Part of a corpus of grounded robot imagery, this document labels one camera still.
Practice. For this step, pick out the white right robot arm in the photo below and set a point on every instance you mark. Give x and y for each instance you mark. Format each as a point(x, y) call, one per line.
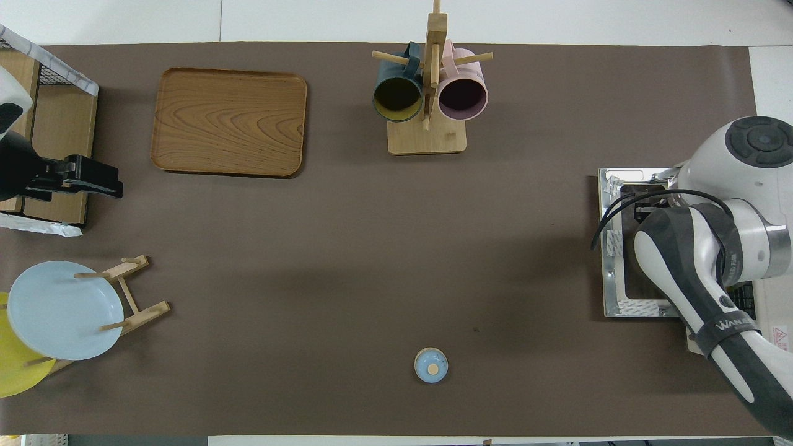
point(712, 167)

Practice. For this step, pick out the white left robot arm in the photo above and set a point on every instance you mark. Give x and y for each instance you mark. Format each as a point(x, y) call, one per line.
point(15, 164)

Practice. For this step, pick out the white toaster oven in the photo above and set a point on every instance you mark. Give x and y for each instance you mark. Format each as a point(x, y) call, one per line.
point(613, 248)

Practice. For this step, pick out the small blue bell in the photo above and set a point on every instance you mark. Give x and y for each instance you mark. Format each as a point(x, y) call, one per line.
point(430, 365)

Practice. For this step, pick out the dark teal mug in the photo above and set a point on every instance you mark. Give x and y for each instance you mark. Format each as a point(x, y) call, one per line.
point(396, 99)

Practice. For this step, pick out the brown table mat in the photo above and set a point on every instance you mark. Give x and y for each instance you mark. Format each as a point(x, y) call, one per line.
point(372, 248)

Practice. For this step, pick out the white checkered cloth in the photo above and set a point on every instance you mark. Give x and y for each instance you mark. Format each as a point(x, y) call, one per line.
point(62, 65)

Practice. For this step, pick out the yellow plate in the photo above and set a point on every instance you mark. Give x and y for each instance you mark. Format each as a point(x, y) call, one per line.
point(12, 371)

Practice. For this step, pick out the wooden serving tray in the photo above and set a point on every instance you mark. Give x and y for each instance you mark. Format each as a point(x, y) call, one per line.
point(229, 121)

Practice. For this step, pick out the wooden plate rack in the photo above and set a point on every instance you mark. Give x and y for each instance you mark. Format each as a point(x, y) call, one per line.
point(142, 313)

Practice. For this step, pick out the light blue plate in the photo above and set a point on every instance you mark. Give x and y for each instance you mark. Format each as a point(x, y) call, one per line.
point(62, 310)

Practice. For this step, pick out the pink mug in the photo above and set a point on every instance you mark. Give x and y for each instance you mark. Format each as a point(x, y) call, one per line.
point(463, 96)

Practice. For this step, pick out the wooden mug tree stand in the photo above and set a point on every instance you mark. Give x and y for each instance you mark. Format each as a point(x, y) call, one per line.
point(427, 139)

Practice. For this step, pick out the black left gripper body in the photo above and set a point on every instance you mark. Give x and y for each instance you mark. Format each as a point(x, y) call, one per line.
point(52, 179)

